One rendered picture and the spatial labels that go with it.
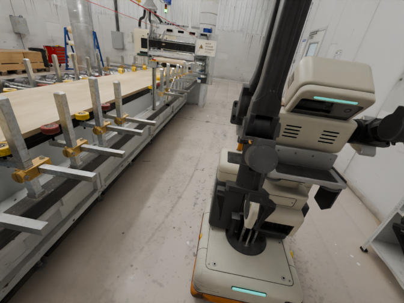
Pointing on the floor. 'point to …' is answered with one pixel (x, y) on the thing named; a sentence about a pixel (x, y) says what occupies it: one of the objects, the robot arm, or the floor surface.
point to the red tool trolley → (56, 54)
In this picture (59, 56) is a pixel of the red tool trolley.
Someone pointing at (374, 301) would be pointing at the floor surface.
